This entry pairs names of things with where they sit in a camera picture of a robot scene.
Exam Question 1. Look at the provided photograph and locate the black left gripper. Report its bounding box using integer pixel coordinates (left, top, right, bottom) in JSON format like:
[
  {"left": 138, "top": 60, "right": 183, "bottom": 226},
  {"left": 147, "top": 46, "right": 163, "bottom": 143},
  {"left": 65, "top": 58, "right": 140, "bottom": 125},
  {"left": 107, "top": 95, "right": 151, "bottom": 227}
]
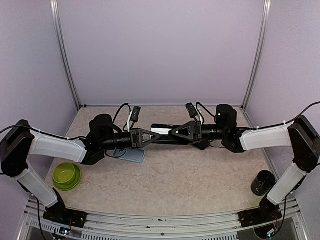
[{"left": 99, "top": 127, "right": 160, "bottom": 151}]

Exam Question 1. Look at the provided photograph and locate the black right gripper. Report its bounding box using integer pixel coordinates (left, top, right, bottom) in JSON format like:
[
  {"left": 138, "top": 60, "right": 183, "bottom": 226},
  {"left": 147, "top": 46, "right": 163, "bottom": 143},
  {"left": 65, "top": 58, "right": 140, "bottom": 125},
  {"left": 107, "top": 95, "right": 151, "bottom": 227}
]
[{"left": 172, "top": 120, "right": 228, "bottom": 143}]

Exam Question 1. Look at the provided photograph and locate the light blue phone case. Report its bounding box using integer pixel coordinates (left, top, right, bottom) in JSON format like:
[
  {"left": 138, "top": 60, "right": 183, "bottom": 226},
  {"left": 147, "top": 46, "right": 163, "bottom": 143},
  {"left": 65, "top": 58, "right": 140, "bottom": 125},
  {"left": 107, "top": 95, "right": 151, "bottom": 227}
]
[{"left": 113, "top": 148, "right": 146, "bottom": 164}]

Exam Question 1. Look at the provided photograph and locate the black phone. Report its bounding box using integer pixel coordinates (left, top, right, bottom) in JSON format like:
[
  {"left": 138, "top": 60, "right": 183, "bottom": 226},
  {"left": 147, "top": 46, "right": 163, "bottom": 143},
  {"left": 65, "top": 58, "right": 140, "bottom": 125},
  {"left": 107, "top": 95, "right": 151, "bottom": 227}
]
[{"left": 150, "top": 123, "right": 199, "bottom": 146}]

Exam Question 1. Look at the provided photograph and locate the black phone case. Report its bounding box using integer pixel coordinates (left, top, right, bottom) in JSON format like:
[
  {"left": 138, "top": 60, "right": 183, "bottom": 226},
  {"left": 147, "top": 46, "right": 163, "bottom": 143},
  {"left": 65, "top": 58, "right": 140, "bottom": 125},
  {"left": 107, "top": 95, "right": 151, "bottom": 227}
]
[{"left": 193, "top": 140, "right": 211, "bottom": 151}]

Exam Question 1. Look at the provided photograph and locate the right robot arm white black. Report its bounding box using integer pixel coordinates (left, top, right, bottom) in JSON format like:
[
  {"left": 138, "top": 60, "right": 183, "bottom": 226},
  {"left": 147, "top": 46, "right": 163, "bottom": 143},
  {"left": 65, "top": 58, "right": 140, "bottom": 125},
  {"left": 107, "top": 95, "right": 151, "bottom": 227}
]
[{"left": 169, "top": 104, "right": 320, "bottom": 222}]

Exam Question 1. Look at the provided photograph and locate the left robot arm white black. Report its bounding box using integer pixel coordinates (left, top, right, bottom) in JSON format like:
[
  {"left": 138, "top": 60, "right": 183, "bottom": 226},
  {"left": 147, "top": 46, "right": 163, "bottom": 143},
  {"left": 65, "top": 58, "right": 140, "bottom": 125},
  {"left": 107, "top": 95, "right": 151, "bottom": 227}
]
[{"left": 0, "top": 114, "right": 160, "bottom": 223}]

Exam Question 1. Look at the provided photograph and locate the green saucer plate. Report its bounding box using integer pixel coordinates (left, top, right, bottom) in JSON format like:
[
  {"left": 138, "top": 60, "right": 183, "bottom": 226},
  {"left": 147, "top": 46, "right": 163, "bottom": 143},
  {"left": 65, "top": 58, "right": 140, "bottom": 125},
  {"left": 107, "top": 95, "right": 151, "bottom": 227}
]
[{"left": 53, "top": 163, "right": 82, "bottom": 191}]

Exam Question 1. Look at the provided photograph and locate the green bowl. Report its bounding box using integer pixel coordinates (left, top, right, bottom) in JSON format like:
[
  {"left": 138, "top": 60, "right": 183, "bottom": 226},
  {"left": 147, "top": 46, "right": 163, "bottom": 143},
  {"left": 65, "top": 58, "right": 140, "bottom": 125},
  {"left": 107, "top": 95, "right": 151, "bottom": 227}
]
[{"left": 52, "top": 162, "right": 77, "bottom": 186}]

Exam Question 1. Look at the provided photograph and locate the dark green cup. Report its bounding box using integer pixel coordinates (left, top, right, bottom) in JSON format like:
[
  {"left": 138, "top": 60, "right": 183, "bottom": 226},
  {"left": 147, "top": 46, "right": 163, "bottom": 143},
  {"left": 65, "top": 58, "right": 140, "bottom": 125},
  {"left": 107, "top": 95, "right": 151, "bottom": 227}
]
[{"left": 250, "top": 170, "right": 276, "bottom": 197}]

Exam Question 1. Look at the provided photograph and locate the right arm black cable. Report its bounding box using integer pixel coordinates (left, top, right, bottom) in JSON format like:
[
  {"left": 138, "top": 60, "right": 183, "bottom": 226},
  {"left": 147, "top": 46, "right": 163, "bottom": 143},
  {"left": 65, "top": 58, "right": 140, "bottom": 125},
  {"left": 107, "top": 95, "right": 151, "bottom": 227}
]
[{"left": 196, "top": 100, "right": 320, "bottom": 131}]

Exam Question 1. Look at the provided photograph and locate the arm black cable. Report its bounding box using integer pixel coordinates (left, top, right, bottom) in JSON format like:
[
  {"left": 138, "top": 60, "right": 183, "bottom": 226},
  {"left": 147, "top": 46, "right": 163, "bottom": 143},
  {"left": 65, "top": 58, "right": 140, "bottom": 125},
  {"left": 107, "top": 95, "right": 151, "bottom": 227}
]
[
  {"left": 196, "top": 100, "right": 320, "bottom": 131},
  {"left": 0, "top": 103, "right": 132, "bottom": 141}
]

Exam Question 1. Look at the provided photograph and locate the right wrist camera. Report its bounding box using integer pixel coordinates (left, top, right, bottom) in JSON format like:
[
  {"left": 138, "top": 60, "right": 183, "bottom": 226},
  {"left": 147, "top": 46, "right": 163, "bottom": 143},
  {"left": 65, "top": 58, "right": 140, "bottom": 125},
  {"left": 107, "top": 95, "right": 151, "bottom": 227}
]
[{"left": 185, "top": 102, "right": 203, "bottom": 124}]

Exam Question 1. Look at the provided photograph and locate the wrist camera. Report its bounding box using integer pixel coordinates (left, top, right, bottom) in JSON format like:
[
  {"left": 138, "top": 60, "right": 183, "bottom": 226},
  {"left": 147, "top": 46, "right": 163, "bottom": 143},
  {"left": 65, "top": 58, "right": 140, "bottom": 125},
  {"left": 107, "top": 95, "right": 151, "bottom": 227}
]
[
  {"left": 185, "top": 102, "right": 203, "bottom": 124},
  {"left": 125, "top": 106, "right": 141, "bottom": 132}
]

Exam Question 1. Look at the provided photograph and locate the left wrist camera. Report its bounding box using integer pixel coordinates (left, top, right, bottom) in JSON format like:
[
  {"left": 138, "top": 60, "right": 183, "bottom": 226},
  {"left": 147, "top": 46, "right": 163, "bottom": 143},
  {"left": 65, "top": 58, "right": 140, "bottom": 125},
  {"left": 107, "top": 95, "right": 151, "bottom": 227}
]
[{"left": 125, "top": 106, "right": 141, "bottom": 132}]

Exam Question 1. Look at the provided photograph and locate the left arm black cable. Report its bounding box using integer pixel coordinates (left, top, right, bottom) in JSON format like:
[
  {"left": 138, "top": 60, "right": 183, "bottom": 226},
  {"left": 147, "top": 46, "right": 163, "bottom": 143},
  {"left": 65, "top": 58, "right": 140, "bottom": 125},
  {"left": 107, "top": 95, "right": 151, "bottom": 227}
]
[{"left": 0, "top": 103, "right": 132, "bottom": 141}]

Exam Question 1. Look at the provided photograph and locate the aluminium front rail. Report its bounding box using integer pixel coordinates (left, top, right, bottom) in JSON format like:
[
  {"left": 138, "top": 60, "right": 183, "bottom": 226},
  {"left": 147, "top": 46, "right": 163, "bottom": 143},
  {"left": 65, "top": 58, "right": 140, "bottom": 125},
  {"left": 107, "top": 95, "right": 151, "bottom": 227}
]
[{"left": 17, "top": 199, "right": 258, "bottom": 240}]

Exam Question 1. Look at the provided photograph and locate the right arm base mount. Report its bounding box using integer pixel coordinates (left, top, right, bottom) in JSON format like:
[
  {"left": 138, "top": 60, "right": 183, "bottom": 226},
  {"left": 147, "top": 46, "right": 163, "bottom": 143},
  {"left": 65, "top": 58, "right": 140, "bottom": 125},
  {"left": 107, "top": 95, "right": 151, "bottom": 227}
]
[{"left": 238, "top": 196, "right": 283, "bottom": 228}]

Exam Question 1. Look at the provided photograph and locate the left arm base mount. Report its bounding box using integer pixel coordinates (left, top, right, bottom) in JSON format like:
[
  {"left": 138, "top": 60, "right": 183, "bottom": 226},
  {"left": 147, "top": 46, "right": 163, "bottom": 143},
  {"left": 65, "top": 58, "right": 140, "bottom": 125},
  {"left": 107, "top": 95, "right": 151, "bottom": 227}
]
[{"left": 43, "top": 188, "right": 87, "bottom": 229}]

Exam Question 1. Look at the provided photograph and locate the right aluminium frame post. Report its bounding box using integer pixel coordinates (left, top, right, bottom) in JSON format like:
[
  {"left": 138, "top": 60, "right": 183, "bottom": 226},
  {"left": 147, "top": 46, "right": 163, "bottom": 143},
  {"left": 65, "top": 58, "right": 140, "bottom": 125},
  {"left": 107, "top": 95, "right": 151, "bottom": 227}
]
[{"left": 241, "top": 0, "right": 272, "bottom": 111}]

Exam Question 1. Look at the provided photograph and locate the aluminium frame post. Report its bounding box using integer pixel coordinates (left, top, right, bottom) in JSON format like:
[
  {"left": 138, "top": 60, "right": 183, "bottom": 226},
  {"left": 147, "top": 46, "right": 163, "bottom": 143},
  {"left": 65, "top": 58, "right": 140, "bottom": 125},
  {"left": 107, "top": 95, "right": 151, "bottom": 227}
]
[
  {"left": 49, "top": 0, "right": 82, "bottom": 111},
  {"left": 241, "top": 0, "right": 272, "bottom": 111}
]

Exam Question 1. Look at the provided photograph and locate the left aluminium frame post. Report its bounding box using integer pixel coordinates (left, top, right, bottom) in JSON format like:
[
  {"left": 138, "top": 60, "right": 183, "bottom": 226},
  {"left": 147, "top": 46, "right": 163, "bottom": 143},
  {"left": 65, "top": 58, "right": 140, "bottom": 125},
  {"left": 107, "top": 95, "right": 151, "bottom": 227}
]
[{"left": 49, "top": 0, "right": 82, "bottom": 111}]

